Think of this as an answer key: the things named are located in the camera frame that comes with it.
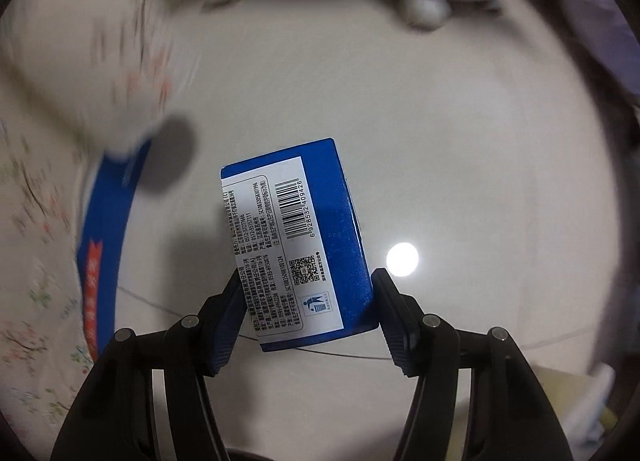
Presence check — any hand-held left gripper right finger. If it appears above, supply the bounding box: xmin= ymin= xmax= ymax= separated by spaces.
xmin=372 ymin=268 xmax=576 ymax=461

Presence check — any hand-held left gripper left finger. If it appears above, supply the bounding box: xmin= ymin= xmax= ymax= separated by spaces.
xmin=50 ymin=268 xmax=246 ymax=461

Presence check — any dark blue box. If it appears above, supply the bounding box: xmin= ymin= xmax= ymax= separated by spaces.
xmin=221 ymin=137 xmax=378 ymax=353

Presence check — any flat blue carton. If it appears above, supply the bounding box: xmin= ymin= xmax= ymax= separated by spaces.
xmin=77 ymin=138 xmax=153 ymax=367

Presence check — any bed with purple sheet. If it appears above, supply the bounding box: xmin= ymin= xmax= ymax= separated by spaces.
xmin=520 ymin=0 xmax=640 ymax=152

